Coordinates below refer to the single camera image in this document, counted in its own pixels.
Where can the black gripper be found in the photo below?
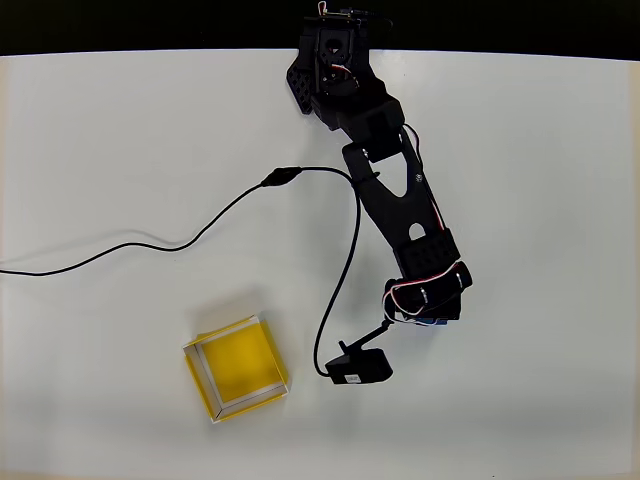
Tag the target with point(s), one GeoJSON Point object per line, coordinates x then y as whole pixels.
{"type": "Point", "coordinates": [434, 320]}

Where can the blue rectangular block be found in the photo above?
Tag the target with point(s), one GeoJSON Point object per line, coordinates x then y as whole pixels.
{"type": "Point", "coordinates": [434, 322]}

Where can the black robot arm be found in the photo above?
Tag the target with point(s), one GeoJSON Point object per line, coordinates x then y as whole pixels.
{"type": "Point", "coordinates": [395, 200]}

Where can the yellow cardboard box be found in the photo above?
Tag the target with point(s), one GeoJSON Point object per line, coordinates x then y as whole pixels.
{"type": "Point", "coordinates": [240, 365]}

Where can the black webcam on mount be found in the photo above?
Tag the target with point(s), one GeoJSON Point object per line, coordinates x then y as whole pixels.
{"type": "Point", "coordinates": [360, 367]}

